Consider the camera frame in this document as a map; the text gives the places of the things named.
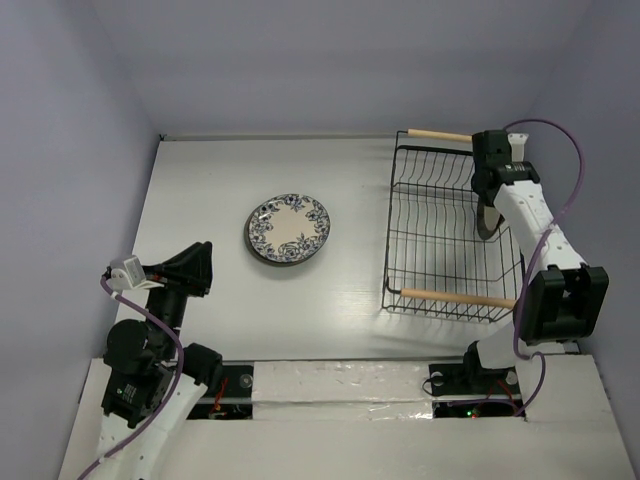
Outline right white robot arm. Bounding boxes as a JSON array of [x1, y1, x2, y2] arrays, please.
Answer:
[[460, 130, 609, 392]]

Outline blue floral white plate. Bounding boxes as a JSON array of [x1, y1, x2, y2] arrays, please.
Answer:
[[245, 193, 331, 246]]

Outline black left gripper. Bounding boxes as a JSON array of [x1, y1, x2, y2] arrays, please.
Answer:
[[140, 238, 213, 356]]

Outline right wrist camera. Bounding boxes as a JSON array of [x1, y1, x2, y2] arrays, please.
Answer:
[[507, 133, 529, 163]]

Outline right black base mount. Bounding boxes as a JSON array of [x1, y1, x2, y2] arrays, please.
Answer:
[[421, 342, 524, 419]]

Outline black wire dish rack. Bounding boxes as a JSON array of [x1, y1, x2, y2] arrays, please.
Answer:
[[381, 130, 523, 323]]

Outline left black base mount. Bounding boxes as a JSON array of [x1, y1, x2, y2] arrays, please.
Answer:
[[187, 362, 254, 420]]

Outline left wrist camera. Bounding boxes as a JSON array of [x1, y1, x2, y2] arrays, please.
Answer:
[[106, 255, 161, 292]]

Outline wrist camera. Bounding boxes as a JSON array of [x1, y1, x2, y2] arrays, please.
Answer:
[[106, 255, 161, 292], [507, 133, 529, 163]]

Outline dark deer pattern plate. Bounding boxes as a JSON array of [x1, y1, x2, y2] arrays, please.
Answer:
[[243, 225, 330, 267]]

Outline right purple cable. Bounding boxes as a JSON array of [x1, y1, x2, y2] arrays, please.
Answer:
[[502, 118, 586, 416]]

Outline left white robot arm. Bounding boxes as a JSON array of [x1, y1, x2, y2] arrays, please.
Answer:
[[80, 241, 223, 479]]

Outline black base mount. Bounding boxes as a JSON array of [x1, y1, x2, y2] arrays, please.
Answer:
[[187, 362, 254, 420], [421, 342, 524, 419]]

